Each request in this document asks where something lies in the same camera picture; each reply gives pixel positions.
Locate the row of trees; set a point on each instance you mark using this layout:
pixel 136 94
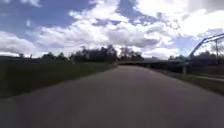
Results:
pixel 96 55

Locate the pole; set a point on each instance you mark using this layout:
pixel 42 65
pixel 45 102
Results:
pixel 217 50

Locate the grass verge with path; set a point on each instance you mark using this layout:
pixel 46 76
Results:
pixel 203 81

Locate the grey asphalt road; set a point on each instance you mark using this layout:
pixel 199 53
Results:
pixel 126 100

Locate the blue steel bridge structure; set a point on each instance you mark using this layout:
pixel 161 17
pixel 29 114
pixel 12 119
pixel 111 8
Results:
pixel 200 45

